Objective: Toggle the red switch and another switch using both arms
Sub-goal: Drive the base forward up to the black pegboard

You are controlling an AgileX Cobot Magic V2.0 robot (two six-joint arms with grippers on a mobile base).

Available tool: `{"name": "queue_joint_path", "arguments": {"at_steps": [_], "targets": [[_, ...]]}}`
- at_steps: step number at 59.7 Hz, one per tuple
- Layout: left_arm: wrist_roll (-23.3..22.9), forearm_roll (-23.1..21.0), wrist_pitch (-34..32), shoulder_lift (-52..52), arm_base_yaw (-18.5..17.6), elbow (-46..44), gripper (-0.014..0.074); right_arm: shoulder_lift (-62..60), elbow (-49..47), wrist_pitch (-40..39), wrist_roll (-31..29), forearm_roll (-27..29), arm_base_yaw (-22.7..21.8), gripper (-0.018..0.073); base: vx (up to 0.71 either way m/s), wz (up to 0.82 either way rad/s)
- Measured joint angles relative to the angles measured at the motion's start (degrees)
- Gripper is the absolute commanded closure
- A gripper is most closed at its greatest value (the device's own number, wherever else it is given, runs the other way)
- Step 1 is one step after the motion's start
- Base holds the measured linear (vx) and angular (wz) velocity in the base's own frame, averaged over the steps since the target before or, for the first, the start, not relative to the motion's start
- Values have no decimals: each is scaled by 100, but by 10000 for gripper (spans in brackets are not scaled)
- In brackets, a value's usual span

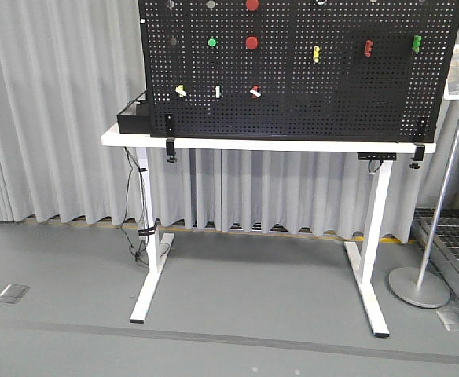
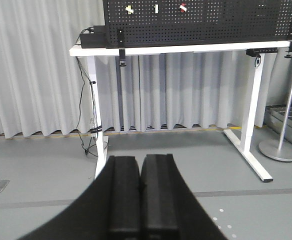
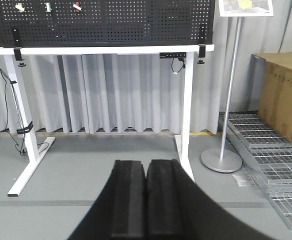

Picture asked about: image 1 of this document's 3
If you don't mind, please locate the red-lit rotary selector switch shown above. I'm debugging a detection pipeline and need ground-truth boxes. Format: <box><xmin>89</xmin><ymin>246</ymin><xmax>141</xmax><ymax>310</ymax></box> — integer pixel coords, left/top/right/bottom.
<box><xmin>249</xmin><ymin>86</ymin><xmax>262</xmax><ymax>98</ymax></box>

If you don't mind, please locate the yellow-lit rotary selector switch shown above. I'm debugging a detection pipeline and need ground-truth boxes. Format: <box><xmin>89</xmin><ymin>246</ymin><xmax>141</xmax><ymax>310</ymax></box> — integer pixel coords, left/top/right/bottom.
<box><xmin>175</xmin><ymin>85</ymin><xmax>187</xmax><ymax>97</ymax></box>

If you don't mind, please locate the left black table clamp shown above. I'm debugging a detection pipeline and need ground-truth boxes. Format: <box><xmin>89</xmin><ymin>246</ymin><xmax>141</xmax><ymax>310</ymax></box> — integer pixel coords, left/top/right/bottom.
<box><xmin>165</xmin><ymin>114</ymin><xmax>177</xmax><ymax>163</ymax></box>

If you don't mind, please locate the black table clamp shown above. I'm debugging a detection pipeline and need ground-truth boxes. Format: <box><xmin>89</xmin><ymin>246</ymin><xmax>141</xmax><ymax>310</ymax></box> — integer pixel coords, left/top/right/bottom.
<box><xmin>165</xmin><ymin>114</ymin><xmax>177</xmax><ymax>163</ymax></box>
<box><xmin>409</xmin><ymin>116</ymin><xmax>428</xmax><ymax>170</ymax></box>

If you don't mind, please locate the black electronics box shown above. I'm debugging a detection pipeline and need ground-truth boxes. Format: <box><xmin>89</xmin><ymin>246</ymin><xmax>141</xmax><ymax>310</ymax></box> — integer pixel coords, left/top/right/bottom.
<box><xmin>116</xmin><ymin>90</ymin><xmax>152</xmax><ymax>134</ymax></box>

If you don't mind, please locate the black table height controller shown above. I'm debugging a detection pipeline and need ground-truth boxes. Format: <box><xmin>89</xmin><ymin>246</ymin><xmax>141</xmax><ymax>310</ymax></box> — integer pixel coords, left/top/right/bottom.
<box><xmin>357</xmin><ymin>152</ymin><xmax>397</xmax><ymax>161</ymax></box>

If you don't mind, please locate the green illuminated push button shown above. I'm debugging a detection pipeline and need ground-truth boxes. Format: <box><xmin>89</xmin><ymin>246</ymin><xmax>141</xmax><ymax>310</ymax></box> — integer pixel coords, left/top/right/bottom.
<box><xmin>207</xmin><ymin>38</ymin><xmax>218</xmax><ymax>48</ymax></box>

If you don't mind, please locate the lower red mushroom button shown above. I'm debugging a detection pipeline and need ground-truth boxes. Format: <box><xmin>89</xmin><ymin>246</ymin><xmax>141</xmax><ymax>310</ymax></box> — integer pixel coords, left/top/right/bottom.
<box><xmin>245</xmin><ymin>35</ymin><xmax>259</xmax><ymax>50</ymax></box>

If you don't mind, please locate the red mushroom button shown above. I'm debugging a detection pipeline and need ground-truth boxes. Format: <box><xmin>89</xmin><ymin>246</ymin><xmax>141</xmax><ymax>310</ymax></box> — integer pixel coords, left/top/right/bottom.
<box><xmin>245</xmin><ymin>0</ymin><xmax>260</xmax><ymax>12</ymax></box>
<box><xmin>245</xmin><ymin>35</ymin><xmax>259</xmax><ymax>50</ymax></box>

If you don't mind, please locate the white height-adjustable table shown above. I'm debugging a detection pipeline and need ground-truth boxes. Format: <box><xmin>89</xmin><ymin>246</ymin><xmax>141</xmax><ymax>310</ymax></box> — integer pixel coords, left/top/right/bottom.
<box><xmin>101</xmin><ymin>123</ymin><xmax>436</xmax><ymax>339</ymax></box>

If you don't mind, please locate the upper red mushroom button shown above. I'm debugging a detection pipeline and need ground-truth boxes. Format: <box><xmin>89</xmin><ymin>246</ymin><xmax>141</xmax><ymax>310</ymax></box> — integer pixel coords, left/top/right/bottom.
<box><xmin>245</xmin><ymin>0</ymin><xmax>260</xmax><ymax>12</ymax></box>

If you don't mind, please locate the black perforated pegboard panel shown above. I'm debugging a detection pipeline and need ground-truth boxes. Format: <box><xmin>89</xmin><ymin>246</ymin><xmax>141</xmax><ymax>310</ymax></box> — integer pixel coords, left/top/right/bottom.
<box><xmin>138</xmin><ymin>1</ymin><xmax>459</xmax><ymax>143</ymax></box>

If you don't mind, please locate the right black table clamp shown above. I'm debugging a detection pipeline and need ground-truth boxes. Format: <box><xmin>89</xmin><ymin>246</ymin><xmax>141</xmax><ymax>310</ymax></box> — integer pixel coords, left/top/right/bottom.
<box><xmin>409</xmin><ymin>116</ymin><xmax>428</xmax><ymax>170</ymax></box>

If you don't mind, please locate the silver sign stand pole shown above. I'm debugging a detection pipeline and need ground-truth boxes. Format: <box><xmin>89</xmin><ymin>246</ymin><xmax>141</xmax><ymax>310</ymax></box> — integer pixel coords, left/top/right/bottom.
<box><xmin>388</xmin><ymin>120</ymin><xmax>459</xmax><ymax>309</ymax></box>

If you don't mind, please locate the grey curtain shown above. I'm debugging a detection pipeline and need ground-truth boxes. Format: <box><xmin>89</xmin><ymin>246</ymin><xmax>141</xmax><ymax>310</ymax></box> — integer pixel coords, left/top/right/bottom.
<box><xmin>0</xmin><ymin>0</ymin><xmax>459</xmax><ymax>245</ymax></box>

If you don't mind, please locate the metal floor grating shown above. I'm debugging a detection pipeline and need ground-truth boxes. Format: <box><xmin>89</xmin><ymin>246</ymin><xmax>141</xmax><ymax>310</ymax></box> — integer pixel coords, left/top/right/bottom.
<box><xmin>412</xmin><ymin>208</ymin><xmax>459</xmax><ymax>301</ymax></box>

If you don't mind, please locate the metal floor outlet cover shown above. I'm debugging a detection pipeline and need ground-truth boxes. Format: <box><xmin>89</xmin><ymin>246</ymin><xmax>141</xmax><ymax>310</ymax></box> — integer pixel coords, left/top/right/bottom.
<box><xmin>0</xmin><ymin>284</ymin><xmax>30</xmax><ymax>304</ymax></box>

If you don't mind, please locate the black power cable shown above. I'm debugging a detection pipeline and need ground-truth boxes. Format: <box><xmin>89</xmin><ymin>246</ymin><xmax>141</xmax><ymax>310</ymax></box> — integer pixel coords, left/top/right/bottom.
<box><xmin>119</xmin><ymin>146</ymin><xmax>162</xmax><ymax>266</ymax></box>

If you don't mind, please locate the yellow toggle lever switch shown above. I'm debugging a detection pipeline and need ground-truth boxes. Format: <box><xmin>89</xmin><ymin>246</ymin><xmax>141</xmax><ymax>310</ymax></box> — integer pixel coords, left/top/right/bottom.
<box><xmin>313</xmin><ymin>46</ymin><xmax>321</xmax><ymax>64</ymax></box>

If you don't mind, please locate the red toggle lever switch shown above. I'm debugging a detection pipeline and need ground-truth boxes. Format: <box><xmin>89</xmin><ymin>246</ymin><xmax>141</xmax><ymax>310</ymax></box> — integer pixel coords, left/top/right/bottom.
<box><xmin>364</xmin><ymin>39</ymin><xmax>373</xmax><ymax>57</ymax></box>

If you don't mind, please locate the green toggle lever switch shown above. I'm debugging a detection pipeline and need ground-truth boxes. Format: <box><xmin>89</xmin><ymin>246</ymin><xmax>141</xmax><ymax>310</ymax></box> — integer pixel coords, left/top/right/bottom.
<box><xmin>412</xmin><ymin>35</ymin><xmax>422</xmax><ymax>53</ymax></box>

